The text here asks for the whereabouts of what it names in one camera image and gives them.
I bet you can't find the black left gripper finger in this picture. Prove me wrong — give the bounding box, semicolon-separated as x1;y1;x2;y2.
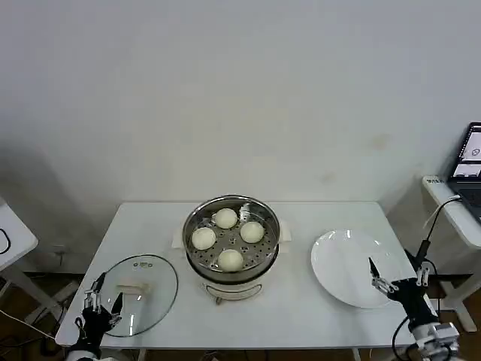
107;291;125;327
83;272;108;314

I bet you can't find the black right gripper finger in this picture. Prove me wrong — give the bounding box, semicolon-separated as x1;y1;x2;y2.
414;240;433;288
368;256;400;296

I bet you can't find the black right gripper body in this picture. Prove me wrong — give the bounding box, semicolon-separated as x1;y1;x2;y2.
388;278;440;328

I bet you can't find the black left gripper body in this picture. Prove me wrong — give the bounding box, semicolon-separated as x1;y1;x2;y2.
76;305;111;353

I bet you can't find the round glass steamer lid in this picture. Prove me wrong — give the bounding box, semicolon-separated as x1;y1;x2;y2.
100;253;179;338

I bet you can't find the round white plate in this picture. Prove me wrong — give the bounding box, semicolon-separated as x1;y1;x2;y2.
310;229;410;310

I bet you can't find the white side desk with laptop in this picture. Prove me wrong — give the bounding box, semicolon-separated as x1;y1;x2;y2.
421;174;481;332

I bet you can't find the white side desk with monitor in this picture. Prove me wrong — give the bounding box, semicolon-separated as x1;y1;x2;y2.
0;195;80;325

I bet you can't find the open black laptop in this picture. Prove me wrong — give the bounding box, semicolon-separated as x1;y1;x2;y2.
446;120;481;226

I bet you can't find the white steamed bun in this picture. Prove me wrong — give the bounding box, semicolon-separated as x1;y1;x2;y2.
239;220;265;244
191;226;217;250
217;248;244;272
215;208;238;229

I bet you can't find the white electric steamer base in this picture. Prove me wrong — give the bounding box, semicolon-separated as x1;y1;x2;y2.
171;220;293;306

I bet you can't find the steel perforated steamer tray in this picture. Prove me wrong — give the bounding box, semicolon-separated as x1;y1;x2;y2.
183;194;281;286

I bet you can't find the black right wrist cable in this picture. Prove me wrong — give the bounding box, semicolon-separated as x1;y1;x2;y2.
391;314;415;357

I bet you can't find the black laptop cable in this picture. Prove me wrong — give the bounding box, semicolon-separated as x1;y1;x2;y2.
404;194;464;264

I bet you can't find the thin white cable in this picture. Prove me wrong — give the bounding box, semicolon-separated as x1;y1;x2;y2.
423;195;458;229

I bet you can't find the white floor cable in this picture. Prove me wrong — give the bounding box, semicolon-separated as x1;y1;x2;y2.
0;310;58;340

